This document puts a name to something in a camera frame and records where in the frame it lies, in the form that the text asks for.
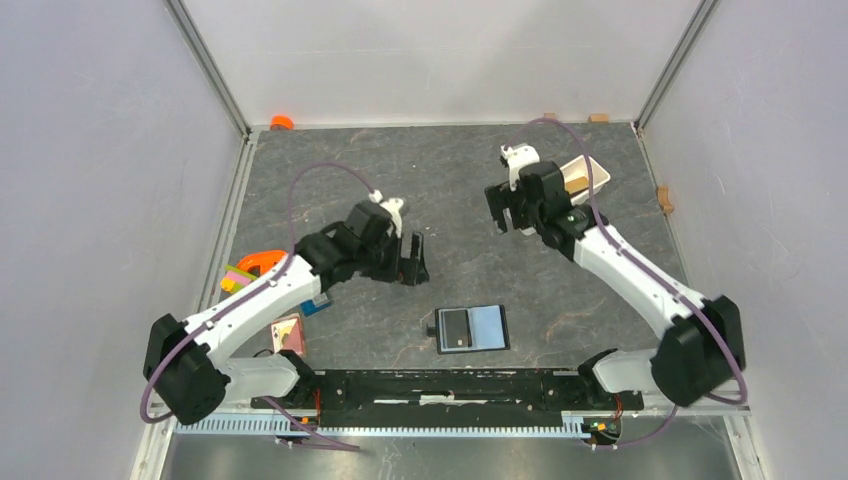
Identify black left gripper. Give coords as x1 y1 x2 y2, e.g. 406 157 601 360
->
356 228 428 285

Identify black card holder wallet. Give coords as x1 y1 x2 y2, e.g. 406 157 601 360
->
425 304 511 355

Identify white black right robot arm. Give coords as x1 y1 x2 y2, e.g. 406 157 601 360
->
485 160 747 408

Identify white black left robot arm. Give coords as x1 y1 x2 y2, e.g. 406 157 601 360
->
140 198 429 425

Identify tan card in tray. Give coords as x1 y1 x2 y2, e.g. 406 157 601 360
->
564 176 590 196

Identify white card tray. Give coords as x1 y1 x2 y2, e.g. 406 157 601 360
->
519 154 612 237

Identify pink playing card box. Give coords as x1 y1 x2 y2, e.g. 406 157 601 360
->
270 313 306 357

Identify blue toy block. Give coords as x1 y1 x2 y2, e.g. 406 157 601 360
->
299 294 332 317

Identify wooden curved block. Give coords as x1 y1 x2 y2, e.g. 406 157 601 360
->
656 185 675 215

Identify colourful toy brick stack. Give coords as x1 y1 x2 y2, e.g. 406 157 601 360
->
219 265 257 294

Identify orange round cap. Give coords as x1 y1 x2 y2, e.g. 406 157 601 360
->
269 115 294 130

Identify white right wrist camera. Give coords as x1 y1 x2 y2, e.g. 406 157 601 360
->
501 143 540 191

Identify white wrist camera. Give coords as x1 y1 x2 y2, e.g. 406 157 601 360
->
368 189 405 239
501 143 540 191

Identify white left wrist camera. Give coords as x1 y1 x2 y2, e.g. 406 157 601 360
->
368 189 405 239

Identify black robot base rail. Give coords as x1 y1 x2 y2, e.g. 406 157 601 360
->
276 368 644 428

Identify orange toy ring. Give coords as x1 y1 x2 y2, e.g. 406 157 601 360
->
236 249 289 274

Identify white slotted cable duct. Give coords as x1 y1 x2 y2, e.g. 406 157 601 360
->
174 413 590 440

